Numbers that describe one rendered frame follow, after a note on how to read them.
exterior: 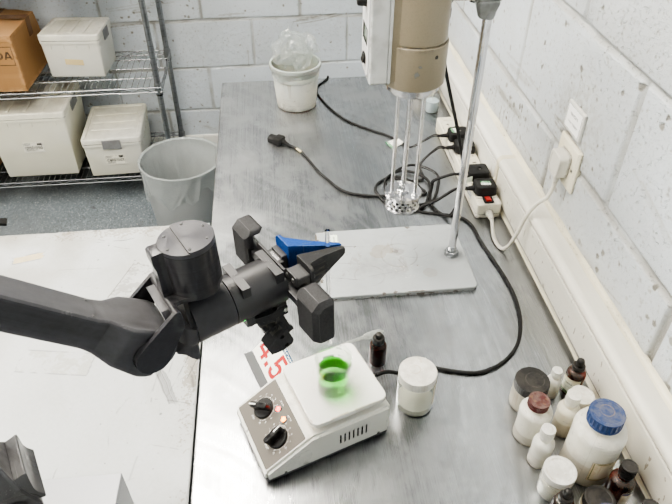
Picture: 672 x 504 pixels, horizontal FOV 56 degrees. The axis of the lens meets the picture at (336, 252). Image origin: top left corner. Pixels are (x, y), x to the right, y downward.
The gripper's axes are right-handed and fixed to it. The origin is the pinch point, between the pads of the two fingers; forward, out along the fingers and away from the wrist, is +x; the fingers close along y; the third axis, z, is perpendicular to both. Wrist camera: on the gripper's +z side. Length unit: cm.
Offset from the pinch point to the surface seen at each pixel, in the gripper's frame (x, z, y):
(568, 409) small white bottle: 29.2, 29.2, 21.1
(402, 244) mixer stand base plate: 38, 34, -27
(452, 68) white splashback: 90, 25, -70
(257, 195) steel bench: 22, 35, -61
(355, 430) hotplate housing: 1.9, 30.3, 5.3
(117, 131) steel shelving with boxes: 31, 93, -215
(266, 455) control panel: -10.5, 31.3, 0.8
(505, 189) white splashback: 63, 29, -24
